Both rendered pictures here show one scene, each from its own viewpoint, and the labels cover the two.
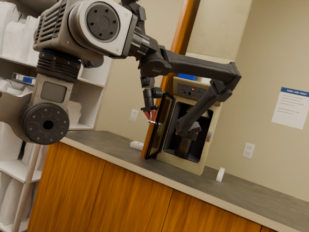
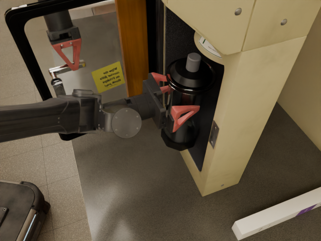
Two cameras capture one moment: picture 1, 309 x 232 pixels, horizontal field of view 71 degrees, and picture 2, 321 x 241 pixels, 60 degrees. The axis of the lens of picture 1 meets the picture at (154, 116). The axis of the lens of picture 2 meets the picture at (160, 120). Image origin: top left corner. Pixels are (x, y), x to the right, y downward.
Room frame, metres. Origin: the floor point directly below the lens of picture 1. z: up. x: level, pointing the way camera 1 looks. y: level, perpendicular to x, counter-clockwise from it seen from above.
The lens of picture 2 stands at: (1.09, -0.55, 1.65)
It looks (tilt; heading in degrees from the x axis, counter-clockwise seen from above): 51 degrees down; 49
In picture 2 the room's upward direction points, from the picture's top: straight up
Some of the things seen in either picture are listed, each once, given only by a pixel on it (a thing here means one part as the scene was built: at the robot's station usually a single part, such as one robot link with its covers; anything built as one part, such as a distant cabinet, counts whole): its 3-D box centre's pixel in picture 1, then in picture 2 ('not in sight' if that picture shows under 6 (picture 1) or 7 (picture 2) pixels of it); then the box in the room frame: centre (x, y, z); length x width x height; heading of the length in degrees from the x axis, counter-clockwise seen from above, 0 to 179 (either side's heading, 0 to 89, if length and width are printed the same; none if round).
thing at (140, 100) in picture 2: (185, 132); (143, 106); (1.34, -0.21, 1.19); 0.10 x 0.07 x 0.07; 72
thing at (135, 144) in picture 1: (141, 146); not in sight; (1.71, 0.03, 0.96); 0.16 x 0.12 x 0.04; 81
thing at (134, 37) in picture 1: (131, 42); not in sight; (0.64, 0.12, 1.45); 0.09 x 0.08 x 0.12; 40
